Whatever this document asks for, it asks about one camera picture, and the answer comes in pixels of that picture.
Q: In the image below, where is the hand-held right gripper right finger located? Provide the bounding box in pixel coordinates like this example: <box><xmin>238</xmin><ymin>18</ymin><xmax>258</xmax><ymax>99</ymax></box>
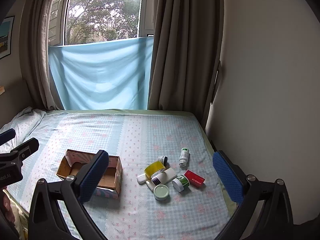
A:
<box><xmin>212</xmin><ymin>150</ymin><xmax>294</xmax><ymax>240</ymax></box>

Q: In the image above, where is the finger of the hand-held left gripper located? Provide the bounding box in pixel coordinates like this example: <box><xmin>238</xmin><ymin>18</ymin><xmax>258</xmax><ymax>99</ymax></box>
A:
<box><xmin>0</xmin><ymin>137</ymin><xmax>40</xmax><ymax>162</ymax></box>
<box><xmin>0</xmin><ymin>128</ymin><xmax>16</xmax><ymax>145</ymax></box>

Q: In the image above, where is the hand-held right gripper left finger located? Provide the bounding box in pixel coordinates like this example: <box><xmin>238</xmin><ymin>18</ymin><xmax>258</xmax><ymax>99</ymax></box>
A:
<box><xmin>29</xmin><ymin>150</ymin><xmax>110</xmax><ymax>240</ymax></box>

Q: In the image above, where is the cardboard box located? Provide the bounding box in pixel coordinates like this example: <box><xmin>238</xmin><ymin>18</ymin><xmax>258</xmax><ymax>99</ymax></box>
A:
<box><xmin>56</xmin><ymin>149</ymin><xmax>123</xmax><ymax>199</ymax></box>

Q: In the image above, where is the white bottle green label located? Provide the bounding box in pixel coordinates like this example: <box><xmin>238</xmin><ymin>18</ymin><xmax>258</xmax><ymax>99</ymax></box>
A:
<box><xmin>179</xmin><ymin>147</ymin><xmax>190</xmax><ymax>167</ymax></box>

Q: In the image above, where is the checked pillow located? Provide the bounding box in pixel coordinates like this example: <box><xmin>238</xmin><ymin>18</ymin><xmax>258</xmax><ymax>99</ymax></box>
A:
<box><xmin>0</xmin><ymin>106</ymin><xmax>48</xmax><ymax>153</ymax></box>

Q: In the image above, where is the red carton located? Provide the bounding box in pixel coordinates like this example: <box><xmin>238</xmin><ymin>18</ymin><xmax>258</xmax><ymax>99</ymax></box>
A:
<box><xmin>184</xmin><ymin>169</ymin><xmax>205</xmax><ymax>189</ymax></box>

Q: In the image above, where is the white jar green label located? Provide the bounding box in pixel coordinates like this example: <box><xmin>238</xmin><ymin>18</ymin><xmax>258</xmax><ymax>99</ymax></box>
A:
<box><xmin>171</xmin><ymin>175</ymin><xmax>190</xmax><ymax>192</ymax></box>

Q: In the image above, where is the white oval case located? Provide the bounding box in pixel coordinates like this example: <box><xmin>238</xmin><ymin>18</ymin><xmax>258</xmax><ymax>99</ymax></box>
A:
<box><xmin>137</xmin><ymin>172</ymin><xmax>150</xmax><ymax>185</ymax></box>

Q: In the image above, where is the pale green mattress cover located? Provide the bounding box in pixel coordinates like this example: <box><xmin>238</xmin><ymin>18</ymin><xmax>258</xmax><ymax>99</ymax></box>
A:
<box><xmin>47</xmin><ymin>109</ymin><xmax>237</xmax><ymax>215</ymax></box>

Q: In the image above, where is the yellow tape roll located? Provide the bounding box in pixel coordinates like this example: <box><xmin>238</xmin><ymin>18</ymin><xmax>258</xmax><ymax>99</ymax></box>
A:
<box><xmin>144</xmin><ymin>162</ymin><xmax>166</xmax><ymax>179</ymax></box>

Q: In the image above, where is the white bottle purple label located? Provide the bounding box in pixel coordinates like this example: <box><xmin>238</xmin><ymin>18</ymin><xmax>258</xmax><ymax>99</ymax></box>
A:
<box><xmin>151</xmin><ymin>168</ymin><xmax>177</xmax><ymax>185</ymax></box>

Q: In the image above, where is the pale green round tin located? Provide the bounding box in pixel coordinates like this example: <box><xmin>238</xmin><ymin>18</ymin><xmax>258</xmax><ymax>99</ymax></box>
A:
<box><xmin>153</xmin><ymin>184</ymin><xmax>170</xmax><ymax>201</ymax></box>

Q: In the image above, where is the beige curtain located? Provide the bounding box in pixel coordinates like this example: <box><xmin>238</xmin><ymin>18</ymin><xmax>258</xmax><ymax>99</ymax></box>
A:
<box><xmin>147</xmin><ymin>0</ymin><xmax>224</xmax><ymax>130</ymax></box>
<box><xmin>19</xmin><ymin>0</ymin><xmax>73</xmax><ymax>110</ymax></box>

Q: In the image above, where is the light blue cloth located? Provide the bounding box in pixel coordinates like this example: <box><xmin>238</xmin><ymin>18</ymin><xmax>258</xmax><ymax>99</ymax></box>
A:
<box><xmin>49</xmin><ymin>36</ymin><xmax>154</xmax><ymax>110</ymax></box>

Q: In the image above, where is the window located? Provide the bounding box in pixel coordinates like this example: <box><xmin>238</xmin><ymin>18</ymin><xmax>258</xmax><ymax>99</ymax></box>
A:
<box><xmin>49</xmin><ymin>0</ymin><xmax>155</xmax><ymax>47</ymax></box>

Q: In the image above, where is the framed wall picture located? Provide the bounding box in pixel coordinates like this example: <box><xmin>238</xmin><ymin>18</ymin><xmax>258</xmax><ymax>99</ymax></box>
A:
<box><xmin>0</xmin><ymin>16</ymin><xmax>15</xmax><ymax>60</ymax></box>

